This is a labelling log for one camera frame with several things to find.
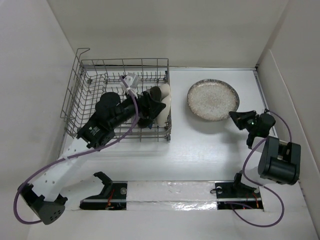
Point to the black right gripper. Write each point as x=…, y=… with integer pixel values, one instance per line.
x=239, y=117

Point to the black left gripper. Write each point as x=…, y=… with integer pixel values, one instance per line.
x=152, y=107

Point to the cream divided plate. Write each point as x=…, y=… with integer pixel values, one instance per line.
x=165, y=99

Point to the speckled beige round plate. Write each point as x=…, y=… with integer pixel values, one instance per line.
x=212, y=100

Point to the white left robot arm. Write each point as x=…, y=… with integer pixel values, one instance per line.
x=42, y=191

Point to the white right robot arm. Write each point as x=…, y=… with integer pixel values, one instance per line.
x=279, y=161

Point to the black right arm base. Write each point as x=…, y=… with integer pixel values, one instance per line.
x=233, y=194

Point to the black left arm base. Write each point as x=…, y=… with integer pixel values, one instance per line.
x=112, y=197

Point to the grey wire dish rack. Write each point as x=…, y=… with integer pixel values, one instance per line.
x=90, y=78

